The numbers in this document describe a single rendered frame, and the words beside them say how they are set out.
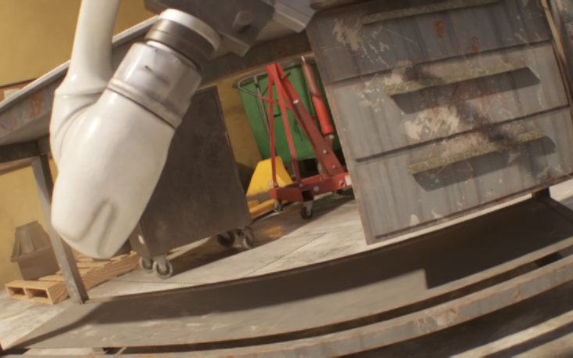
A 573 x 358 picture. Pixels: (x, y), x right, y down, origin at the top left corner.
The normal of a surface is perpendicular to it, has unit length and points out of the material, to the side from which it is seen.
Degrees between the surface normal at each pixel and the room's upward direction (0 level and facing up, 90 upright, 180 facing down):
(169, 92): 111
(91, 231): 115
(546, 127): 90
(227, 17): 90
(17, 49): 90
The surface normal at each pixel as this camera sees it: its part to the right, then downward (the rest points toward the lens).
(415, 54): -0.16, 0.12
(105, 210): 0.46, 0.33
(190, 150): 0.52, -0.07
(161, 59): 0.22, 0.01
